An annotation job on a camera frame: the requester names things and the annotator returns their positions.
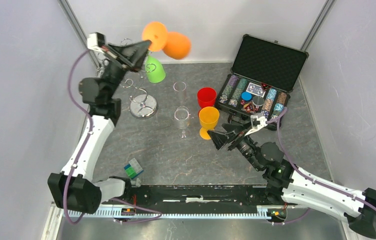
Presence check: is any clear flute glass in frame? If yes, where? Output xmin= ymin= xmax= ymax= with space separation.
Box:
xmin=173 ymin=81 xmax=189 ymax=111

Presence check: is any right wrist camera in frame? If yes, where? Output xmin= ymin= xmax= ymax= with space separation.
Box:
xmin=245 ymin=112 xmax=268 ymax=136

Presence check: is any chrome wine glass rack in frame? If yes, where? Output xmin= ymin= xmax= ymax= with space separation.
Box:
xmin=104 ymin=38 xmax=158 ymax=120

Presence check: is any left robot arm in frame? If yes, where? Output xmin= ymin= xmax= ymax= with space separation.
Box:
xmin=47 ymin=40 xmax=152 ymax=219

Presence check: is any coloured toy brick block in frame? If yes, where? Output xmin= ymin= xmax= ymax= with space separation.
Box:
xmin=123 ymin=158 xmax=144 ymax=180

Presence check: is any red plastic wine glass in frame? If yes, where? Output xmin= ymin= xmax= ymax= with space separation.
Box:
xmin=197 ymin=87 xmax=217 ymax=109

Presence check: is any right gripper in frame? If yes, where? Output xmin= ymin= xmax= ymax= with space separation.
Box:
xmin=206 ymin=121 xmax=263 ymax=172

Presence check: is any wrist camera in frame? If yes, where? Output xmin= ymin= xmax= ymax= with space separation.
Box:
xmin=245 ymin=112 xmax=268 ymax=136
xmin=86 ymin=32 xmax=109 ymax=53

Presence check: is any black poker chip case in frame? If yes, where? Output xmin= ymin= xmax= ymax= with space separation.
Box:
xmin=214 ymin=34 xmax=309 ymax=121

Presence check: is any orange plastic wine glass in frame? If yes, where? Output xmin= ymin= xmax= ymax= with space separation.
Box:
xmin=142 ymin=21 xmax=192 ymax=60

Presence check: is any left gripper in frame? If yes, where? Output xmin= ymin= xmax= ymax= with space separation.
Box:
xmin=100 ymin=39 xmax=152 ymax=99

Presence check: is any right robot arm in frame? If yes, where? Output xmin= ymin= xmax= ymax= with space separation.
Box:
xmin=207 ymin=123 xmax=376 ymax=239

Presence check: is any yellow plastic wine glass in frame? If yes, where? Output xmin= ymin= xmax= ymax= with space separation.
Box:
xmin=198 ymin=106 xmax=220 ymax=140

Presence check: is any green plastic wine glass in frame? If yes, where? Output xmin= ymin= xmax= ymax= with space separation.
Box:
xmin=144 ymin=55 xmax=166 ymax=84

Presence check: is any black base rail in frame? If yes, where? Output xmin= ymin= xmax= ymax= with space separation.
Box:
xmin=52 ymin=184 xmax=351 ymax=222

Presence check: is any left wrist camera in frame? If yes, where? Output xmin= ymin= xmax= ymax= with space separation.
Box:
xmin=86 ymin=32 xmax=109 ymax=53

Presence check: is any clear wine glass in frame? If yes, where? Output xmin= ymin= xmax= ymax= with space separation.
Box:
xmin=173 ymin=106 xmax=191 ymax=139

